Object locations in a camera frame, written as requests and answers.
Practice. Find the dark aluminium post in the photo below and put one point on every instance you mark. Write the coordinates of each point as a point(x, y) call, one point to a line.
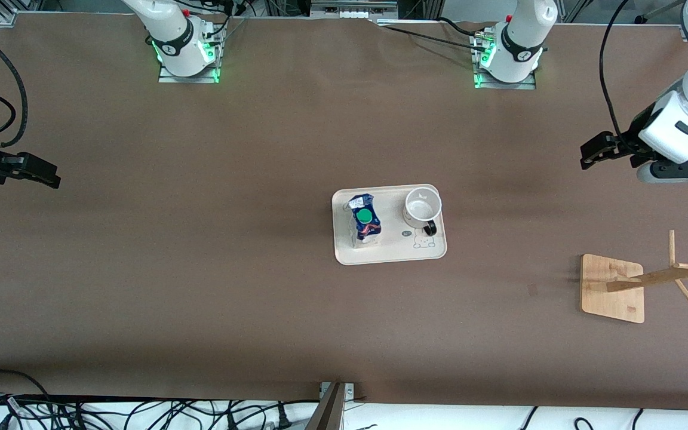
point(329, 415)

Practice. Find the grey power strip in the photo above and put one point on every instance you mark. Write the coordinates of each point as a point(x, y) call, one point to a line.
point(353, 9)

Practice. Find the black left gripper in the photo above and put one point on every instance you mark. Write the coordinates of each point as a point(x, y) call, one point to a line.
point(632, 141)

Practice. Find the aluminium frame profile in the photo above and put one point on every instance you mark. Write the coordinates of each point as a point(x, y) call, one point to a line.
point(8, 15)

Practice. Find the cream rabbit print tray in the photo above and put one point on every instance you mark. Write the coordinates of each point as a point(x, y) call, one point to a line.
point(392, 251)

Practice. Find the aluminium right arm base plate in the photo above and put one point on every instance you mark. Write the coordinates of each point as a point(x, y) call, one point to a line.
point(189, 79)

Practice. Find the aluminium left arm base plate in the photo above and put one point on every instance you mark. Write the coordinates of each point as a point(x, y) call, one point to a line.
point(505, 85)

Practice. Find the white smiley face cup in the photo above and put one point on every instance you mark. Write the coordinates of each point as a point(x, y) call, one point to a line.
point(421, 206)

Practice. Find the blue white milk carton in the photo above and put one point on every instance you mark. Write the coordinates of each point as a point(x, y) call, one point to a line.
point(368, 230)

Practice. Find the wooden mug stand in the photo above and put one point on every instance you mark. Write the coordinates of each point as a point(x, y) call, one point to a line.
point(610, 298)

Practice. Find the small metal bracket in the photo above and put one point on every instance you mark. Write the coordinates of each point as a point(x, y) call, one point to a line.
point(350, 391)

